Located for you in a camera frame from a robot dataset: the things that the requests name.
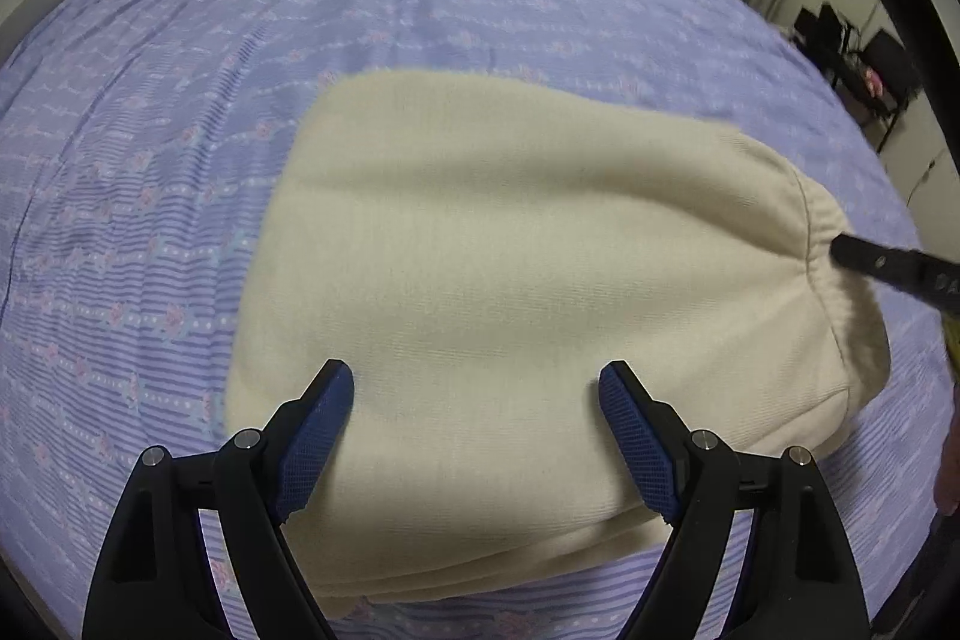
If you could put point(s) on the black office chair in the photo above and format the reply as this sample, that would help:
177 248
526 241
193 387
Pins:
825 40

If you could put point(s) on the black armchair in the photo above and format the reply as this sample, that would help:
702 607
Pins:
889 78

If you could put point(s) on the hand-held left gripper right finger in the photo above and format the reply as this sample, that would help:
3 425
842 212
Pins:
641 449

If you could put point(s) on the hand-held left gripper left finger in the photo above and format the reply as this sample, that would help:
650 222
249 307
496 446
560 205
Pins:
315 452

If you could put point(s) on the purple floral bed sheet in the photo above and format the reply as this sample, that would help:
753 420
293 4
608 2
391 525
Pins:
150 160

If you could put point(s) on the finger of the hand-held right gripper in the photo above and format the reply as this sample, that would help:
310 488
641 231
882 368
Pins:
892 265

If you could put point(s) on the pink plush toy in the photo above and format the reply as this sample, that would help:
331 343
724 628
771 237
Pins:
872 79

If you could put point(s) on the person's right forearm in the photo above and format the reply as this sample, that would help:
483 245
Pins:
951 460

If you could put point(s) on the cream pants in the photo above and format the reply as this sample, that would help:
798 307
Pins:
540 280

